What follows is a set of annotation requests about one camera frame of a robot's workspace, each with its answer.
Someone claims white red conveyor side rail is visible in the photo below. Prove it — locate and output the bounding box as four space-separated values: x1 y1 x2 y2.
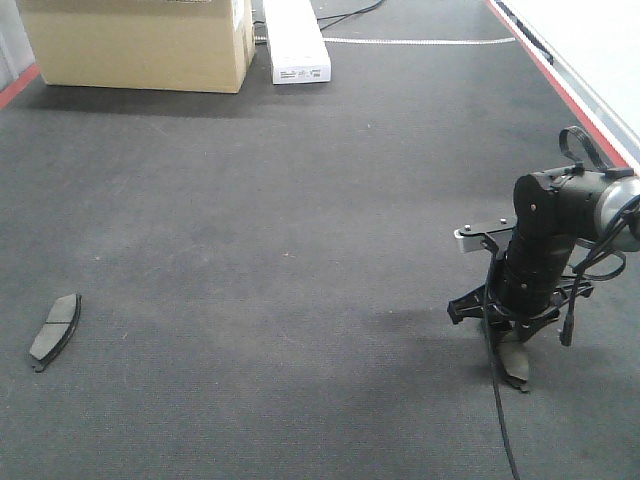
487 1 639 170

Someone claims white long carton box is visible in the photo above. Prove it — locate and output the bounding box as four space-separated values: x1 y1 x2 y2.
263 0 332 85

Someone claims brown cardboard box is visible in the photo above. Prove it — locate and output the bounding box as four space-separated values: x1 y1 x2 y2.
17 1 255 93

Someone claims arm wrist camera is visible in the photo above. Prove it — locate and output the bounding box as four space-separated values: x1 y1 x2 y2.
453 217 516 253

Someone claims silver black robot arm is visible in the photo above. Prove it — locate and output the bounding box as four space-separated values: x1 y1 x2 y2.
447 167 639 346

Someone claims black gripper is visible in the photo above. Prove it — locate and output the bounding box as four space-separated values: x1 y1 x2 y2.
447 234 582 343

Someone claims black floor cable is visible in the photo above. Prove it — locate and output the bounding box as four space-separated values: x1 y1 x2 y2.
317 0 384 31

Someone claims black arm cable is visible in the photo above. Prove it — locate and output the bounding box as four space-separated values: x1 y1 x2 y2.
479 125 640 480

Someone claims grey brake pad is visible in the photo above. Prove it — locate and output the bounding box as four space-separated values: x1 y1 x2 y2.
29 293 82 373
495 330 530 393

